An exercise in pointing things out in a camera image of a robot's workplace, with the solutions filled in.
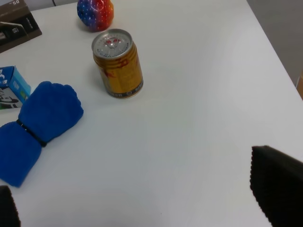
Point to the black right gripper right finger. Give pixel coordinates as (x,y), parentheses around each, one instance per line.
(276,181)

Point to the blue green toothpaste box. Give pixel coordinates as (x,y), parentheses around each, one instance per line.
(14,90)

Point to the rainbow dotted rubber ball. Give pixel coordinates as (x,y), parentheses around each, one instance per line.
(97,15)

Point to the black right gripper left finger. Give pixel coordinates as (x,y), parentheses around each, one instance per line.
(8,211)

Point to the blue rolled towel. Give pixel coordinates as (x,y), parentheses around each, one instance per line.
(50,111)

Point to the gold energy drink can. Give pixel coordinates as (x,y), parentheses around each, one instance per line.
(116,56)

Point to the brown capsule box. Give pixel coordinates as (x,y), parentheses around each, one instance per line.
(17,24)

